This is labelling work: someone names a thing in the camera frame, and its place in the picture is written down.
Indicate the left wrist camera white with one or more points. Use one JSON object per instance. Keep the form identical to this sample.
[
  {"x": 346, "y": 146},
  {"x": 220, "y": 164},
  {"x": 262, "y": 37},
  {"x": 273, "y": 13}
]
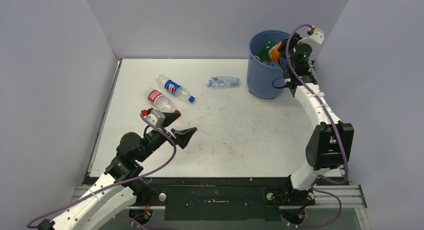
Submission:
[{"x": 154, "y": 116}]

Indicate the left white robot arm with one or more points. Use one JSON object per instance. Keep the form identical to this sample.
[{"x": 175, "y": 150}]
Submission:
[{"x": 122, "y": 182}]

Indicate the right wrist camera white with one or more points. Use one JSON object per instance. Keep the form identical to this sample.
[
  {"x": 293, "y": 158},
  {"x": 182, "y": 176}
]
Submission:
[{"x": 315, "y": 38}]

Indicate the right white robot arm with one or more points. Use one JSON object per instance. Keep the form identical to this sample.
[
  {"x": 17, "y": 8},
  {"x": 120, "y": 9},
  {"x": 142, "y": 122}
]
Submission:
[{"x": 328, "y": 151}]

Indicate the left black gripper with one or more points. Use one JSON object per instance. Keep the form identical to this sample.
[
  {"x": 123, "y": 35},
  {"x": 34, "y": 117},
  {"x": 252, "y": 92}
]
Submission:
[{"x": 183, "y": 136}]

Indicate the orange juice bottle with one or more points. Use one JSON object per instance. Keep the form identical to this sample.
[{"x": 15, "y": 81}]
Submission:
[{"x": 275, "y": 53}]

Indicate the crushed clear water bottle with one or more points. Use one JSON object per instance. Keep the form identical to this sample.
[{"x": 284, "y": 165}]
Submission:
[{"x": 223, "y": 82}]

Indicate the blue plastic bin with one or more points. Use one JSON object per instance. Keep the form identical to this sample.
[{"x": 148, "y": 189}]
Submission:
[{"x": 264, "y": 81}]

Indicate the green plastic bottle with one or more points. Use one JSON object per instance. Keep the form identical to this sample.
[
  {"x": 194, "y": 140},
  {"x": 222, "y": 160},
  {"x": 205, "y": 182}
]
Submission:
[{"x": 263, "y": 54}]

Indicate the clear bottle red label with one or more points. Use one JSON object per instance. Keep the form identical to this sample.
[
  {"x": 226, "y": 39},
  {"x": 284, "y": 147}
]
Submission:
[{"x": 159, "y": 100}]

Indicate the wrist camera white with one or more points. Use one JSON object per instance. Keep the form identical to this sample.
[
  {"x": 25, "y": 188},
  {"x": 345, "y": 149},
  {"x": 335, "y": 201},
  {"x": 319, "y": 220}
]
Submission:
[
  {"x": 154, "y": 116},
  {"x": 315, "y": 38}
]

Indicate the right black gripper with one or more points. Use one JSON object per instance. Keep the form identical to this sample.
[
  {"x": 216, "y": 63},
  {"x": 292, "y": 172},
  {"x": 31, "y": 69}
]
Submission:
[{"x": 292, "y": 39}]

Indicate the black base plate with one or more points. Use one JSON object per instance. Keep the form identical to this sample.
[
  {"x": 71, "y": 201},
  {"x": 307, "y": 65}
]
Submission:
[{"x": 211, "y": 198}]

